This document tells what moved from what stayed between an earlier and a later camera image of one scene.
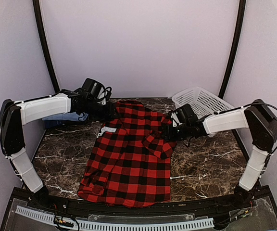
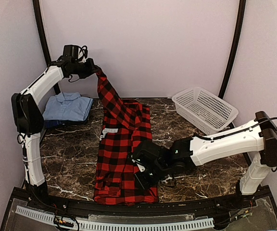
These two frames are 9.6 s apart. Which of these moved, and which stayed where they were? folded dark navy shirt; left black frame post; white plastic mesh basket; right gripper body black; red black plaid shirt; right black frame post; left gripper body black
Moved: right gripper body black; red black plaid shirt; left gripper body black
Stayed: white plastic mesh basket; folded dark navy shirt; right black frame post; left black frame post
